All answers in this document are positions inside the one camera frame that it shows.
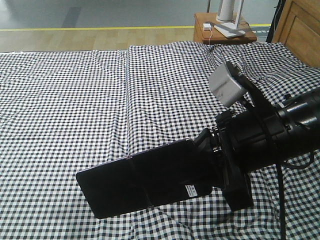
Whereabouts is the black camera cable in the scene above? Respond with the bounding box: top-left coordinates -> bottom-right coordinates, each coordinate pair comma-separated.
259,117 -> 316,240

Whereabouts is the white cylindrical speaker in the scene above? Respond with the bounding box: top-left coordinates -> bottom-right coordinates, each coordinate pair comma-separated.
216,0 -> 235,23

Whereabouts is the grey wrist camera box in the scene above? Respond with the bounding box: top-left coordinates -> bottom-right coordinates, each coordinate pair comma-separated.
208,62 -> 247,108

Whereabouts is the black smartphone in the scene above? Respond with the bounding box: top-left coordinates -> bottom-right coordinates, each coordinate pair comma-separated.
75,139 -> 212,219

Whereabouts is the wooden nightstand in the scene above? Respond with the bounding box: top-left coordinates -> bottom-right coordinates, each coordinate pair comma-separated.
193,12 -> 257,45

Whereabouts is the black white checkered bedsheet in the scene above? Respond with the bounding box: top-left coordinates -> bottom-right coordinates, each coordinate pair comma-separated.
0,41 -> 320,240

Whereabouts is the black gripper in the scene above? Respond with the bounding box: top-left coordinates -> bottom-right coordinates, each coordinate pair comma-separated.
159,110 -> 285,212

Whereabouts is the white power adapter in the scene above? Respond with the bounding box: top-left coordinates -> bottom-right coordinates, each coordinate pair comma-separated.
202,22 -> 212,32

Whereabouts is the wooden headboard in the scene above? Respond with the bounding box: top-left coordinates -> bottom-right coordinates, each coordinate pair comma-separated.
272,0 -> 320,68

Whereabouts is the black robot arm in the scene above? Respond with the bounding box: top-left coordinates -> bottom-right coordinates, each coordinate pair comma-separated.
160,88 -> 320,211

